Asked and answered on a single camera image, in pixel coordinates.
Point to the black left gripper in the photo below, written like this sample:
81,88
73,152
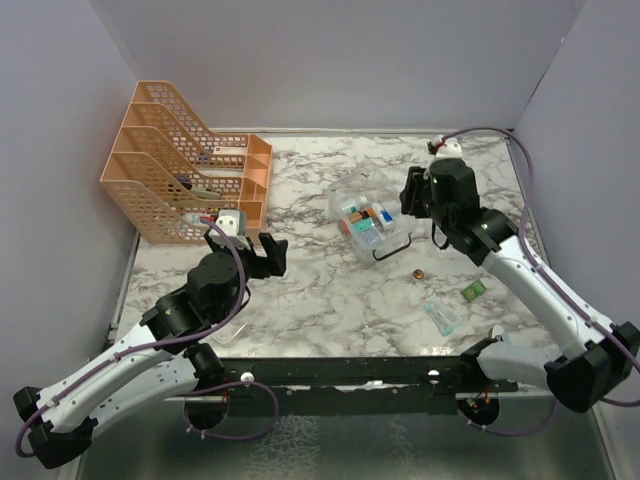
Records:
275,262

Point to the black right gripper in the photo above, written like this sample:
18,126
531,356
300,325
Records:
410,195

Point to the blue white tube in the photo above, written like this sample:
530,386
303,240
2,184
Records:
382,215

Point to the clear medicine kit box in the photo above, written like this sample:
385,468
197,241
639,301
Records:
365,207

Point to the white plastic bottle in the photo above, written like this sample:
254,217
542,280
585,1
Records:
352,205

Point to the teal bandage packet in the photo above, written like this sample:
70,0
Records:
363,225

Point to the blue white gauze packet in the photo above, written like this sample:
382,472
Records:
372,238

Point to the brown syrup bottle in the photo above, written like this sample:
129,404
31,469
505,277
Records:
358,216

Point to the small green box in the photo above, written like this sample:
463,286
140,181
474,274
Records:
473,290

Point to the clear teal pad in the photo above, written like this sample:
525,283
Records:
444,318

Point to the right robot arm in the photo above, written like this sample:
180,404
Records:
592,354

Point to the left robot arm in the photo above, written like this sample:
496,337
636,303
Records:
162,356

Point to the tube package in organizer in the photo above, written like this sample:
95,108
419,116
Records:
198,219

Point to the stapler in organizer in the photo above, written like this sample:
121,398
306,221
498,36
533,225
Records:
201,192

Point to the red white box in organizer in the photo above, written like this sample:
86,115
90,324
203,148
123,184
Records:
229,150

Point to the orange plastic file organizer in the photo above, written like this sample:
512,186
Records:
163,142

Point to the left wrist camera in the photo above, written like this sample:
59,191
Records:
233,224

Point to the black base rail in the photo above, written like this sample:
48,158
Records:
345,386

